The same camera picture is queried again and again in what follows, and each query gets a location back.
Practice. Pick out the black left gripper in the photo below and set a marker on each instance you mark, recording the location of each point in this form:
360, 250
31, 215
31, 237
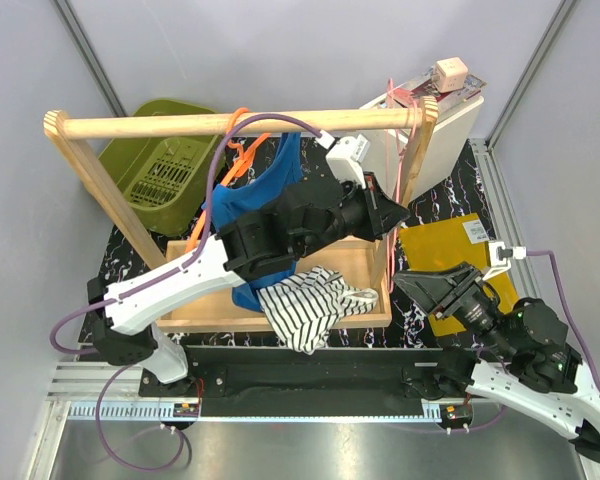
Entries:
378, 207

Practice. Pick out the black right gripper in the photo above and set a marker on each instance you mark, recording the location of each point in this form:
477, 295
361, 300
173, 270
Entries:
439, 291

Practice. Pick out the striped white tank top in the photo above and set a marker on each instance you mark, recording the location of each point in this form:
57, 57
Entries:
303, 308

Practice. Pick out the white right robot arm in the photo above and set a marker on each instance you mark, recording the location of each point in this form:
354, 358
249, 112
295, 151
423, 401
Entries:
536, 371

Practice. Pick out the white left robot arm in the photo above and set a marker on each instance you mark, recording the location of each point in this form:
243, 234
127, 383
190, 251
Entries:
306, 217

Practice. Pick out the orange plastic hanger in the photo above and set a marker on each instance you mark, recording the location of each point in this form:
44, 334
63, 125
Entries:
243, 162

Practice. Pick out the blue tank top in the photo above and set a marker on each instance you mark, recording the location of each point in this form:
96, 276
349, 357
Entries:
229, 204

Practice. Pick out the yellow padded envelope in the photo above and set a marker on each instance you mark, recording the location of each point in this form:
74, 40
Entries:
446, 243

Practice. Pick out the white storage box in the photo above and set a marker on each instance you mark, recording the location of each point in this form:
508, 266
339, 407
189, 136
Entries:
448, 138

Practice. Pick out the wooden clothes rack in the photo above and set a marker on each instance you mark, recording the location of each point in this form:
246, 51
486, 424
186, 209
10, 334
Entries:
214, 312

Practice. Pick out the stack of books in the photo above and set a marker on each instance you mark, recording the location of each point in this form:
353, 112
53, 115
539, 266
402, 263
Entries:
404, 94

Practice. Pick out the beige cube power socket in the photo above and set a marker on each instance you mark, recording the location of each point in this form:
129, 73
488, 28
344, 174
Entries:
449, 74

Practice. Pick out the green plastic basket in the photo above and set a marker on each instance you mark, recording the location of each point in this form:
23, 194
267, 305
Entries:
162, 179

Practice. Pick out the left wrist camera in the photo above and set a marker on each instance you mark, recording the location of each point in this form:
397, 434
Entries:
345, 159

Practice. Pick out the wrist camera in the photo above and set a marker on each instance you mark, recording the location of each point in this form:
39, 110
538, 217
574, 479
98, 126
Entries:
500, 258
345, 159

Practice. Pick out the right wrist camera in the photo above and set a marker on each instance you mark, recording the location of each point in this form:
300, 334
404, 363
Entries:
500, 258

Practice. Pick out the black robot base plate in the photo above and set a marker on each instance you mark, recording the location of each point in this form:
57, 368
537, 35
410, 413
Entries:
275, 384

